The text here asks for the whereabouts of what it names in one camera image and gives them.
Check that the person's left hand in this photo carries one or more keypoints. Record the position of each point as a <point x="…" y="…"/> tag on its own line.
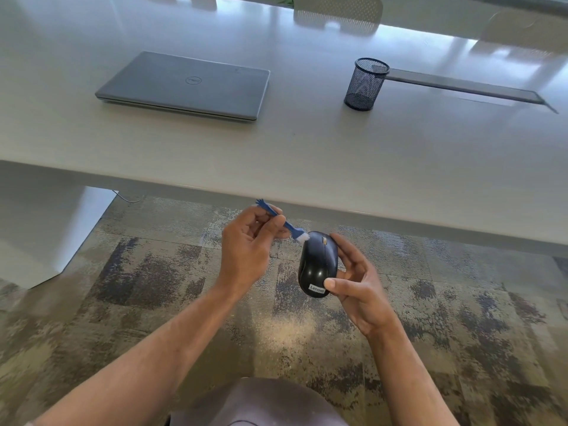
<point x="243" y="252"/>

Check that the person's right hand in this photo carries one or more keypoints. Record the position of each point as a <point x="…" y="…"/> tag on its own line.
<point x="366" y="297"/>

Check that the person's left thumb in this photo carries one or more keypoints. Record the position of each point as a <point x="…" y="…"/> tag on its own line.
<point x="276" y="229"/>

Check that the person's right thumb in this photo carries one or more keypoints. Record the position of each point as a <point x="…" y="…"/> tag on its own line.
<point x="338" y="287"/>

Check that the blue cleaning brush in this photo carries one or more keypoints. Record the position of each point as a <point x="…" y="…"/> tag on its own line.
<point x="289" y="227"/>

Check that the black computer mouse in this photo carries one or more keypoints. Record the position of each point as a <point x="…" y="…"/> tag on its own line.
<point x="316" y="266"/>

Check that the person's right forearm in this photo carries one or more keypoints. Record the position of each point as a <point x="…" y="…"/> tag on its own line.
<point x="406" y="377"/>

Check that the person's left forearm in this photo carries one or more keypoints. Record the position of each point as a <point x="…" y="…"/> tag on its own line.
<point x="146" y="350"/>

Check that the person's grey trousers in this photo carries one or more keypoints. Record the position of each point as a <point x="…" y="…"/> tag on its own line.
<point x="257" y="403"/>

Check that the black mesh pen holder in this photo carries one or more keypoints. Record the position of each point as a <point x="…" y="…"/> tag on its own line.
<point x="366" y="86"/>

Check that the grey laptop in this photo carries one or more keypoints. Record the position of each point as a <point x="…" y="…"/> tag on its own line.
<point x="186" y="84"/>

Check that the white chair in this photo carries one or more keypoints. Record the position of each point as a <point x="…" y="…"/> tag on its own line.
<point x="337" y="11"/>

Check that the white table leg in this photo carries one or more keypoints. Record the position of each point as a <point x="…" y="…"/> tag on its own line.
<point x="40" y="226"/>

